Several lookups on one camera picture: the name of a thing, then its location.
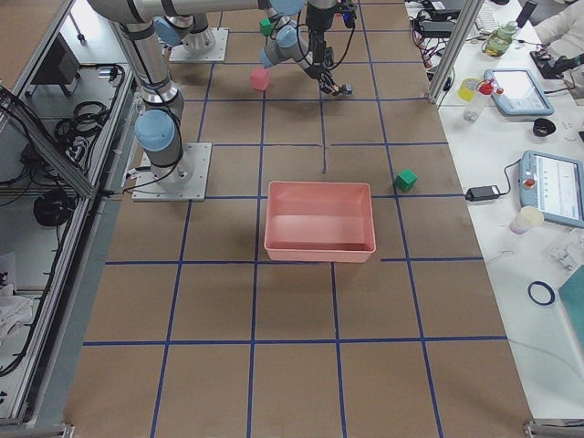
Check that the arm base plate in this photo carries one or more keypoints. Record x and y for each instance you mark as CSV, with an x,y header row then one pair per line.
x,y
205,47
186,182

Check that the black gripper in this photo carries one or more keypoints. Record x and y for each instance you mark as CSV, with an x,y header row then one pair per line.
x,y
316,69
316,21

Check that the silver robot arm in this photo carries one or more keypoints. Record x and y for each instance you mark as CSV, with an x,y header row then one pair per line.
x,y
139,25
300,34

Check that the aluminium frame post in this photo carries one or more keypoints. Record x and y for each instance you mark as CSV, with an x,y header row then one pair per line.
x,y
464,23

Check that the black power brick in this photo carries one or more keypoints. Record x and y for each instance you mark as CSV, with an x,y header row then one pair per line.
x,y
482,193

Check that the pink plastic bin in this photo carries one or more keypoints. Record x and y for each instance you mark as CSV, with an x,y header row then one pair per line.
x,y
319,222

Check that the green glass jar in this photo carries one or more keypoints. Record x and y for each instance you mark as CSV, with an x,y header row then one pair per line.
x,y
499,41

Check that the teach pendant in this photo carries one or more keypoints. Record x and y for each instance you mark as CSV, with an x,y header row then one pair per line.
x,y
553,185
522,95

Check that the green cube near bin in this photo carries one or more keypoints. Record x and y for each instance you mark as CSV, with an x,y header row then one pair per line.
x,y
405,180

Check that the yellow tape roll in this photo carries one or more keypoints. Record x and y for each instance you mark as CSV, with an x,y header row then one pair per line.
x,y
468,88

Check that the pink cube near centre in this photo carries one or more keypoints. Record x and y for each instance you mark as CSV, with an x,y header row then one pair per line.
x,y
260,79

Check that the teach pendant far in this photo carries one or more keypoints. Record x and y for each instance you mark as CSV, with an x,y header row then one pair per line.
x,y
522,95

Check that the teach pendant near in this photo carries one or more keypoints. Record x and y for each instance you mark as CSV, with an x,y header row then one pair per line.
x,y
553,185

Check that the green cube near arm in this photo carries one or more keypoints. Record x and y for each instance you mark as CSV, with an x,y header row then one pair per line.
x,y
266,27

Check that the red cap squeeze bottle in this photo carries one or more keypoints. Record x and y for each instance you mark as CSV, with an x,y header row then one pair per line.
x,y
477,104

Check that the black power adapter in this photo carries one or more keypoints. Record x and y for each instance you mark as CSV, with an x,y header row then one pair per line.
x,y
431,29

